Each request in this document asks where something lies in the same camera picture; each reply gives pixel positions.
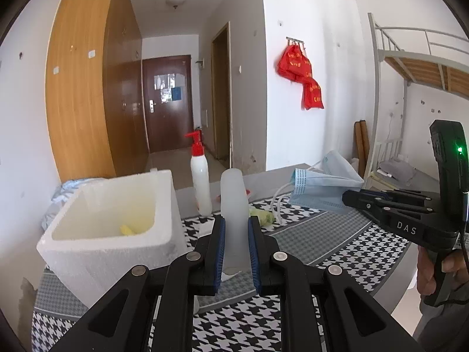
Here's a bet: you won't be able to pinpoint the wooden side door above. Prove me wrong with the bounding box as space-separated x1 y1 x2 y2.
210 22 233 169

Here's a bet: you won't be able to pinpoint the leaning wooden boards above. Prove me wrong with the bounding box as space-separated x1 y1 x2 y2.
354 119 371 178

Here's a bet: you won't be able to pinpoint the yellow foam net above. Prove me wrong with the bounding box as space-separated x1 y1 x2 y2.
120 213 154 236

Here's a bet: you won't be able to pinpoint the person's right hand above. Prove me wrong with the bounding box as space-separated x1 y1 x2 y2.
417 244 469 297

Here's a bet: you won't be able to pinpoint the blue face mask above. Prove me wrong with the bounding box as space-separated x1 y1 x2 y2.
271 150 365 224

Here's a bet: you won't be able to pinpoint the light blue cloth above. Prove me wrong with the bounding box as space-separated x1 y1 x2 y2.
41 178 107 228

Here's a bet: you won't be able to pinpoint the grey folded bedding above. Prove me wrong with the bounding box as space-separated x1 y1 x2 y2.
377 158 416 186

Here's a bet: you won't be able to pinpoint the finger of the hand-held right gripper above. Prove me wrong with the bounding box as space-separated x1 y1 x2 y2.
342 189 404 225
361 188 439 206

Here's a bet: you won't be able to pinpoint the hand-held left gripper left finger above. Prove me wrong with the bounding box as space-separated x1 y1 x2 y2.
47 216 226 352

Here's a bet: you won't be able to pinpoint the wooden wardrobe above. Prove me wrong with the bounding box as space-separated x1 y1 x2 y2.
45 0 149 184

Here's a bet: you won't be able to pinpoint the green plastic packet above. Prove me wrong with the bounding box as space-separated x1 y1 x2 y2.
249 207 276 227

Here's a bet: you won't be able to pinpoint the houndstooth tablecloth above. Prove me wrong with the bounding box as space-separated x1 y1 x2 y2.
31 194 413 352

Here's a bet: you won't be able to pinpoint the white lotion pump bottle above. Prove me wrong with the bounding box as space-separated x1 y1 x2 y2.
184 131 213 216

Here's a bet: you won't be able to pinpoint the white foam box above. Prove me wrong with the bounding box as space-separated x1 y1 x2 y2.
36 170 189 307

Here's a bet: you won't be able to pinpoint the white bunk bed frame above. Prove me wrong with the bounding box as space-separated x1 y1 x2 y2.
367 12 469 191

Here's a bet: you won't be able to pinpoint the dark brown entrance door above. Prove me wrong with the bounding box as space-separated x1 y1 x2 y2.
142 54 195 153

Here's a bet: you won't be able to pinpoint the translucent small spray bottle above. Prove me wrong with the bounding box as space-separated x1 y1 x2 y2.
220 168 248 275

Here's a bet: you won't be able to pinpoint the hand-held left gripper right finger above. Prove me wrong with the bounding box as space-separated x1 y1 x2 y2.
248 216 422 352

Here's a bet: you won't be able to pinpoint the red printed bag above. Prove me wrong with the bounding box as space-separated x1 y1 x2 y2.
301 78 325 111
276 43 315 83

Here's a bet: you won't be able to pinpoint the person's right forearm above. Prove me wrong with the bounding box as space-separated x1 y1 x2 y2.
412 288 469 352

